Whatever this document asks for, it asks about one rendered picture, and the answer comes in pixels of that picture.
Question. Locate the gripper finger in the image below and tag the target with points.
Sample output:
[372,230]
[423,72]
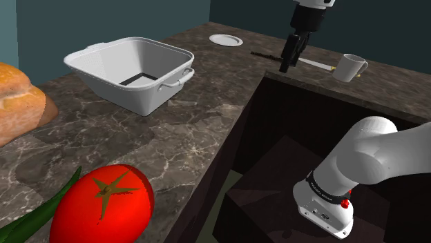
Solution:
[304,39]
[289,53]

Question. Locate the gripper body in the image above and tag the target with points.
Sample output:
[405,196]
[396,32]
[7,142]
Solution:
[308,19]

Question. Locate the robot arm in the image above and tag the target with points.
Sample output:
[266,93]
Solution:
[367,158]

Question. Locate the long knife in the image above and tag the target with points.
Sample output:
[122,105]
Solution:
[315,63]

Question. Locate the white mug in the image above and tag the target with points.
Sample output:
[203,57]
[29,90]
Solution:
[347,68]

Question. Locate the white plate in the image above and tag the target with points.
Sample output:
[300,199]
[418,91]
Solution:
[225,40]

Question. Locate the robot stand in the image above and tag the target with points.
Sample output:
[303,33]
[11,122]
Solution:
[269,175]

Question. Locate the red tomato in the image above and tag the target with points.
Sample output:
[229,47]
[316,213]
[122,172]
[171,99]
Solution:
[101,208]

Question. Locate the bread loaf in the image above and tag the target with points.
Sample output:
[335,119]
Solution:
[18,104]

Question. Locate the green long leaf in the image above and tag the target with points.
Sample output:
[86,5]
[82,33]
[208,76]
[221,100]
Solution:
[30,220]

